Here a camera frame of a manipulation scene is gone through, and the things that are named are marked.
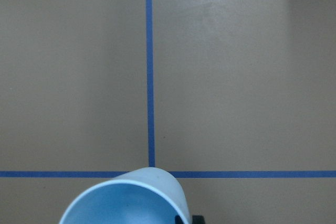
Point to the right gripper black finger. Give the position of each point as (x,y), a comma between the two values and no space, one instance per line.
(198,219)

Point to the blue cup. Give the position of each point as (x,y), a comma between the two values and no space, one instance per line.
(146,195)

